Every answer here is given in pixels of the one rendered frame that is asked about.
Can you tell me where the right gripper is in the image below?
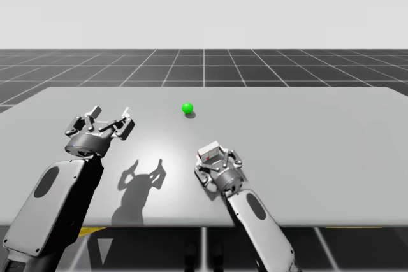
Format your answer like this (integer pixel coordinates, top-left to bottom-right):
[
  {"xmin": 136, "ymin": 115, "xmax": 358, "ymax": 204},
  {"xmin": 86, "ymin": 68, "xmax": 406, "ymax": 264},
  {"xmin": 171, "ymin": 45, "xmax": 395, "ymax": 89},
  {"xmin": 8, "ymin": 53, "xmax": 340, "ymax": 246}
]
[{"xmin": 194, "ymin": 147, "xmax": 247, "ymax": 197}]

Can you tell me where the red and white carton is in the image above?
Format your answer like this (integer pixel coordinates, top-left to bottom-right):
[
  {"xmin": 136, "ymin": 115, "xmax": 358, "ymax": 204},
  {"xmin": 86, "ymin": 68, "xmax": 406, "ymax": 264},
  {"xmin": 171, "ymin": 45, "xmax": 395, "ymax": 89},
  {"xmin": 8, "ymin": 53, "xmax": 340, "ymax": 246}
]
[{"xmin": 196, "ymin": 140, "xmax": 224, "ymax": 164}]

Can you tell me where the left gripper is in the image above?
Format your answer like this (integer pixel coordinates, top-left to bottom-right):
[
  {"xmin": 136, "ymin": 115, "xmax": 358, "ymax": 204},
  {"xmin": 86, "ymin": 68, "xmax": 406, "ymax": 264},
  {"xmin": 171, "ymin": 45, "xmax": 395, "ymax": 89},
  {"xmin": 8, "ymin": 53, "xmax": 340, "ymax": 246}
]
[{"xmin": 64, "ymin": 105, "xmax": 136, "ymax": 159}]

